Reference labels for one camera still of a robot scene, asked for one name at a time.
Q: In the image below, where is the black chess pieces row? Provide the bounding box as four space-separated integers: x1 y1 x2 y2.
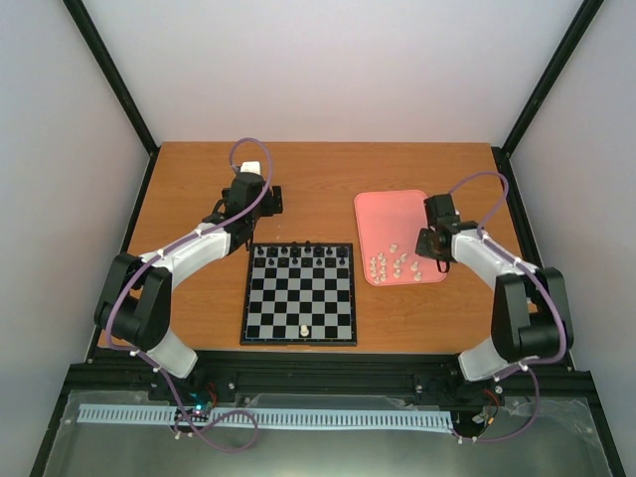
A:
249 241 353 268

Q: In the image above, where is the light blue slotted cable duct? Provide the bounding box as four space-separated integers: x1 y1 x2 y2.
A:
77 403 453 433

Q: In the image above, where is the black frame post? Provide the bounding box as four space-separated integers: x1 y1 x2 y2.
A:
62 0 160 156
500 0 605 155

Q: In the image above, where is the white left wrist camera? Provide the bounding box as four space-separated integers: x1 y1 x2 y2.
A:
239 161 261 175

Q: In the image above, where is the left black frame post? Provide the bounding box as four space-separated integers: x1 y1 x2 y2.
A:
62 0 160 156

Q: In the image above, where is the metal sheet front panel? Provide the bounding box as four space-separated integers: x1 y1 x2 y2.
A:
33 392 622 476

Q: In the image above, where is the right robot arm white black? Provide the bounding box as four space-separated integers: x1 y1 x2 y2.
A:
415 194 573 382

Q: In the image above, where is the black white chess board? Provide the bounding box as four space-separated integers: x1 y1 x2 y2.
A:
239 251 358 346

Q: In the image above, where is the right black frame post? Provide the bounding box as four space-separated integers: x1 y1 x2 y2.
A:
500 0 605 155

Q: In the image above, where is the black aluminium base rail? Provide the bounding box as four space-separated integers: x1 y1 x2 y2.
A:
64 350 595 403

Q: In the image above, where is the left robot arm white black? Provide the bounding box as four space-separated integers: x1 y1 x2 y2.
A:
94 172 283 400

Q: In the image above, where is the pink plastic tray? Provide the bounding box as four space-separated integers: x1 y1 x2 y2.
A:
354 190 445 287

